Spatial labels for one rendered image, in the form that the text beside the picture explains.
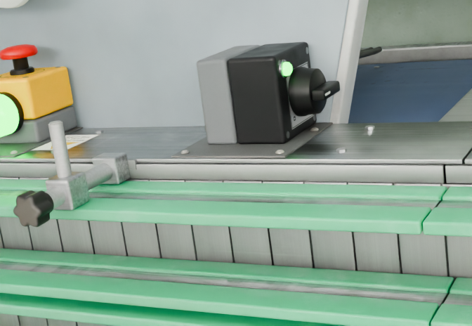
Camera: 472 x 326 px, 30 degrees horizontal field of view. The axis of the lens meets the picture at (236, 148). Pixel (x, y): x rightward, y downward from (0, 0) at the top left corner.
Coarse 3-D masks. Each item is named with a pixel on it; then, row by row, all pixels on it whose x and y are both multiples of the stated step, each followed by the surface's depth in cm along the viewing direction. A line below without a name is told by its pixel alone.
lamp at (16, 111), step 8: (0, 96) 90; (8, 96) 91; (0, 104) 90; (8, 104) 90; (16, 104) 91; (0, 112) 89; (8, 112) 90; (16, 112) 91; (0, 120) 90; (8, 120) 90; (16, 120) 91; (0, 128) 90; (8, 128) 90; (16, 128) 91; (0, 136) 91
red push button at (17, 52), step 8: (8, 48) 93; (16, 48) 92; (24, 48) 93; (32, 48) 93; (0, 56) 93; (8, 56) 92; (16, 56) 92; (24, 56) 92; (16, 64) 94; (24, 64) 94
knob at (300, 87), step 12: (300, 72) 78; (312, 72) 78; (300, 84) 78; (312, 84) 78; (324, 84) 79; (336, 84) 79; (300, 96) 78; (312, 96) 77; (324, 96) 77; (300, 108) 78; (312, 108) 78
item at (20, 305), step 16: (0, 304) 81; (16, 304) 80; (32, 304) 80; (48, 304) 79; (64, 304) 79; (80, 304) 78; (96, 304) 78; (112, 304) 77; (80, 320) 77; (96, 320) 76; (112, 320) 75; (128, 320) 74; (144, 320) 73; (160, 320) 73; (176, 320) 72; (192, 320) 72; (208, 320) 71; (224, 320) 71; (240, 320) 71; (256, 320) 70; (272, 320) 70; (288, 320) 69
